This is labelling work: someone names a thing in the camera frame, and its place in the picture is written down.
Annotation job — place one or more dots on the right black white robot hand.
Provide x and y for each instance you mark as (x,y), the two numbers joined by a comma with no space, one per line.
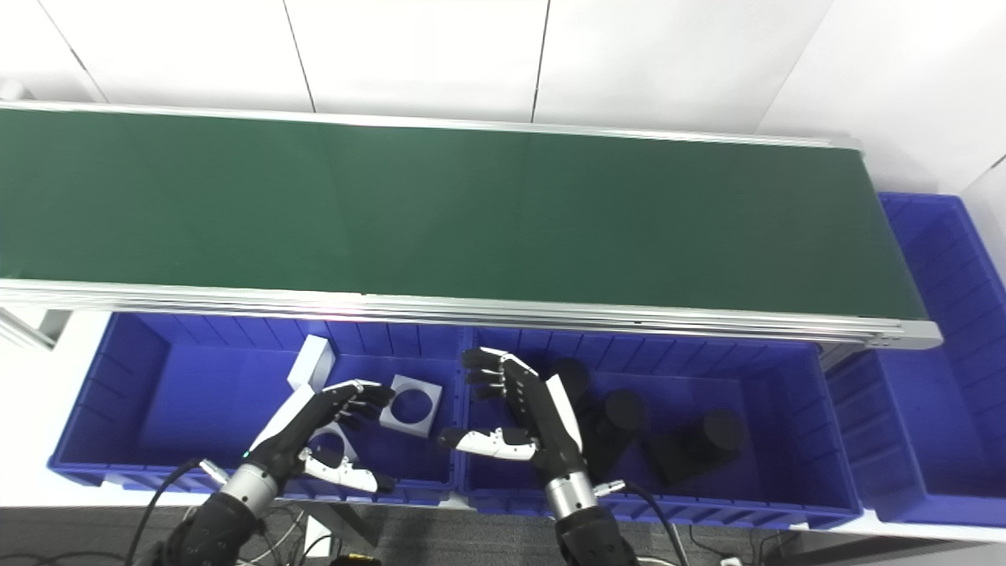
(542,417)

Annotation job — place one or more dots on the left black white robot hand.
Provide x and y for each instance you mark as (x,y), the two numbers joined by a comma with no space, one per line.
(314,417)

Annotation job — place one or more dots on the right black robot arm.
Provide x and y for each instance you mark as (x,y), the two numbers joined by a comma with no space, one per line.
(589,534)

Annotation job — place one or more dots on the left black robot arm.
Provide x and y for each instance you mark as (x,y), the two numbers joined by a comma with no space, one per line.
(212,527)

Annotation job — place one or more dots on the black cylinder part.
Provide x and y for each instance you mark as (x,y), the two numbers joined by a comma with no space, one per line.
(621,424)
(574,381)
(699,448)

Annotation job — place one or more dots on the blue bin with white parts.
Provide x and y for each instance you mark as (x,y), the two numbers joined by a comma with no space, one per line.
(196,393)

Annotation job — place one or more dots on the green conveyor belt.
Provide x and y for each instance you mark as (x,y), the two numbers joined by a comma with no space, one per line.
(471,212)
(471,306)

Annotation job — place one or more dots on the blue bin with black parts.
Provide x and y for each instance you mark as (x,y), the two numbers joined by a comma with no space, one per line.
(786,393)

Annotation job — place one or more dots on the aluminium conveyor leg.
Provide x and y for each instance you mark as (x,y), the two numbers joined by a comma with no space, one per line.
(31,326)

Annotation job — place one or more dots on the empty blue bin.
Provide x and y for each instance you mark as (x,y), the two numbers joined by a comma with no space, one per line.
(943,354)

